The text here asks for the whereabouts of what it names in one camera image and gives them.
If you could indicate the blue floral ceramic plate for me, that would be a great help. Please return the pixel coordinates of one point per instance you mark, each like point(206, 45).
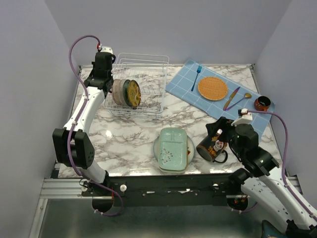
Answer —
point(125, 92)

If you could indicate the small brown clay cup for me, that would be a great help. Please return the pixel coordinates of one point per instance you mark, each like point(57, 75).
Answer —
point(262, 103)

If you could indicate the blue metal fork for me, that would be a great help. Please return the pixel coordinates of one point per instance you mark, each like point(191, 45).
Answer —
point(198, 72)

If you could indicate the yellow patterned round plate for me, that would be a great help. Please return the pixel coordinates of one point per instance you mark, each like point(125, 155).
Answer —
point(134, 93)

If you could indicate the white wire dish rack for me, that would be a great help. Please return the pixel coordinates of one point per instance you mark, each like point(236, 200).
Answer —
point(150, 72)

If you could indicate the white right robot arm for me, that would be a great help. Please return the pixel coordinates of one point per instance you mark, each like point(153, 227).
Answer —
point(264, 179)

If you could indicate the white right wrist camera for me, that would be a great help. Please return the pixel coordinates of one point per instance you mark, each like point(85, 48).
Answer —
point(244, 117)

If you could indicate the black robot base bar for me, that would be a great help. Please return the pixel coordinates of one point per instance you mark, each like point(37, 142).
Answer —
point(177, 190)

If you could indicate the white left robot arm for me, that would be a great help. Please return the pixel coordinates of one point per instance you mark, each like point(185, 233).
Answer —
point(71, 143)

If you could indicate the round woven wicker plate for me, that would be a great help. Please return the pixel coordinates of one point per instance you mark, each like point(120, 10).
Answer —
point(212, 88)

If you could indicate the blue checked cloth mat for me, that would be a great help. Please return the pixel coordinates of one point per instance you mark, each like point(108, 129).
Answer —
point(200, 94)

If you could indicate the black skull pattern mug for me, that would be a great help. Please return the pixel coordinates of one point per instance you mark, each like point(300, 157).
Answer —
point(211, 147)

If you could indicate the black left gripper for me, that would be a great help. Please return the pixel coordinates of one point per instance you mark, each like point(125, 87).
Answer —
point(93, 63)

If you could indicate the dark teal star object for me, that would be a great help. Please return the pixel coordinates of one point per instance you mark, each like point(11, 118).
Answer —
point(270, 231)

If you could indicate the teal square ceramic plate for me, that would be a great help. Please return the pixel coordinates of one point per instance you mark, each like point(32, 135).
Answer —
point(172, 155)

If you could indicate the iridescent rainbow knife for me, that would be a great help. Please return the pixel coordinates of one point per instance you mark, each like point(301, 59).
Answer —
point(230, 98)

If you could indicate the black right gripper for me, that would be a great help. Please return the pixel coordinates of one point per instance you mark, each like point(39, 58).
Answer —
point(223, 123)

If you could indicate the clear textured glass plate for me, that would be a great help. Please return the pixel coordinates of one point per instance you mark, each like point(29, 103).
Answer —
point(121, 93)

